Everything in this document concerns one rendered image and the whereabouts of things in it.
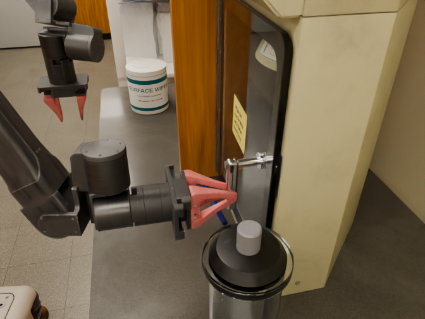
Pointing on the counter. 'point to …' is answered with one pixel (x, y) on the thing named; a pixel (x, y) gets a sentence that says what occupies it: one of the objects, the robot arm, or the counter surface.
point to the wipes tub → (147, 85)
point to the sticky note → (239, 123)
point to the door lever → (231, 181)
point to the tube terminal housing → (332, 122)
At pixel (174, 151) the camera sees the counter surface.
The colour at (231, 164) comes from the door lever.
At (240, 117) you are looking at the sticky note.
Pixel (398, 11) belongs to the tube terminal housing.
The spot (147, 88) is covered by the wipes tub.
